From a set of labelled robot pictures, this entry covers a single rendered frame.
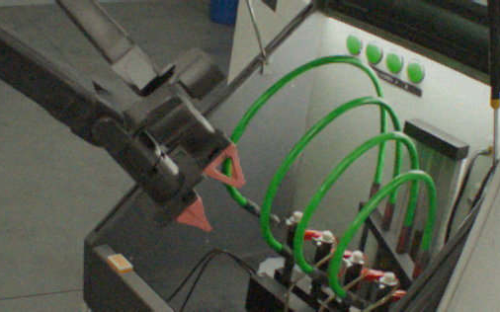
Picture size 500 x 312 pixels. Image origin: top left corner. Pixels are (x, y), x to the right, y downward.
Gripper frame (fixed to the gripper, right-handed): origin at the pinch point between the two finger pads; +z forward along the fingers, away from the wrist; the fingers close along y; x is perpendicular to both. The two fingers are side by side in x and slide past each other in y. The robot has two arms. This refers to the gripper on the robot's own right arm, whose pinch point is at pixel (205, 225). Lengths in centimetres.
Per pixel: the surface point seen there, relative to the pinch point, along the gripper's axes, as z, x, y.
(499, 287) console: 28.1, -24.4, 26.5
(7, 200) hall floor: 87, 247, -84
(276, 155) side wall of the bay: 37, 54, 18
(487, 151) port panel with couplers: 33, 4, 46
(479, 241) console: 24.8, -17.2, 29.4
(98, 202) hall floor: 119, 241, -50
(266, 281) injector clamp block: 33.2, 19.4, -1.0
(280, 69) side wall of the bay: 20, 53, 30
